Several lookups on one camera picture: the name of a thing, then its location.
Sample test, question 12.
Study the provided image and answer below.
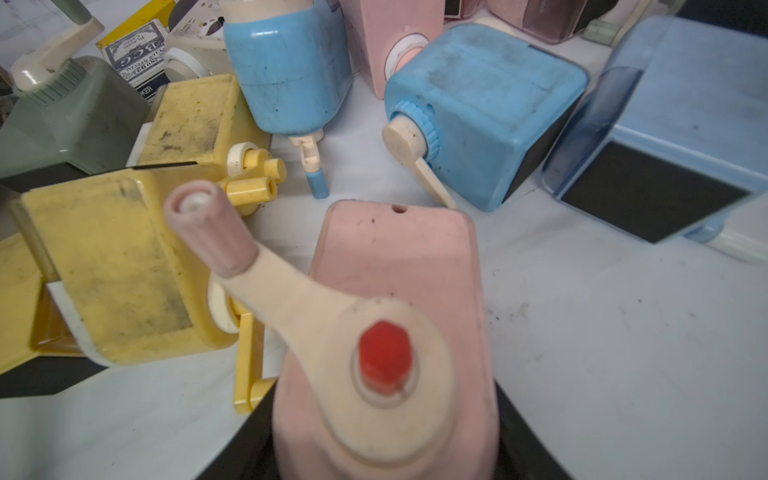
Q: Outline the cream panda pencil sharpener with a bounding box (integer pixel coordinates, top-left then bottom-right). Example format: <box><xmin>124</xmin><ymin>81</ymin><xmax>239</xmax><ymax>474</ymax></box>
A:
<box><xmin>164</xmin><ymin>0</ymin><xmax>234</xmax><ymax>82</ymax></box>

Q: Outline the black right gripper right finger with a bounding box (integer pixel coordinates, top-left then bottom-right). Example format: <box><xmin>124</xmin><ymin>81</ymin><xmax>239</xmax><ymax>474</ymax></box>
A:
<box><xmin>492</xmin><ymin>382</ymin><xmax>573</xmax><ymax>480</ymax></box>

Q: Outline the yellow pencil sharpener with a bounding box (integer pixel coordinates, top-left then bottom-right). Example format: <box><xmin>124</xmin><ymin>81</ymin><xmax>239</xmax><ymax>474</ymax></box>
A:
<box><xmin>1</xmin><ymin>160</ymin><xmax>284</xmax><ymax>414</ymax></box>
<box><xmin>127</xmin><ymin>74</ymin><xmax>271</xmax><ymax>168</ymax></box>

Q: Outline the pink pencil sharpener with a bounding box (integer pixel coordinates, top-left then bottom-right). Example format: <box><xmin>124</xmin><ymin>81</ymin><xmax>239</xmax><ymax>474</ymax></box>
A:
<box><xmin>486</xmin><ymin>0</ymin><xmax>618</xmax><ymax>44</ymax></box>
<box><xmin>340</xmin><ymin>0</ymin><xmax>445</xmax><ymax>99</ymax></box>
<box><xmin>164</xmin><ymin>180</ymin><xmax>499</xmax><ymax>479</ymax></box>

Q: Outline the dark blue pencil sharpener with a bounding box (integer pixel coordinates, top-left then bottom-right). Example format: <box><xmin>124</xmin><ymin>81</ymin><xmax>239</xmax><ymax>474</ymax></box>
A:
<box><xmin>541</xmin><ymin>16</ymin><xmax>767</xmax><ymax>244</ymax></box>

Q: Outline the blue playing card box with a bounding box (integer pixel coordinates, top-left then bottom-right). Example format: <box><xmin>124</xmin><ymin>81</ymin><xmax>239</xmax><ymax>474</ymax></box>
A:
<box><xmin>101</xmin><ymin>19</ymin><xmax>170</xmax><ymax>103</ymax></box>

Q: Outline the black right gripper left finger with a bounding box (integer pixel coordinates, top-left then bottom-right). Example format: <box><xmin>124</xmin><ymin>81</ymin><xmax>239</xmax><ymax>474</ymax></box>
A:
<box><xmin>197</xmin><ymin>385</ymin><xmax>279</xmax><ymax>480</ymax></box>

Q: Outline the yellow wooden block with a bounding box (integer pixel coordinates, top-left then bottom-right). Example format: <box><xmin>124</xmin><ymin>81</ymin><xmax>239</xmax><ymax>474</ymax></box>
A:
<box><xmin>96</xmin><ymin>0</ymin><xmax>176</xmax><ymax>50</ymax></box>

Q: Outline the light green pencil sharpener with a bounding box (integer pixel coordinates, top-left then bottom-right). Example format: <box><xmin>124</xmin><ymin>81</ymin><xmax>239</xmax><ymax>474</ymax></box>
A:
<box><xmin>1</xmin><ymin>5</ymin><xmax>149</xmax><ymax>193</ymax></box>

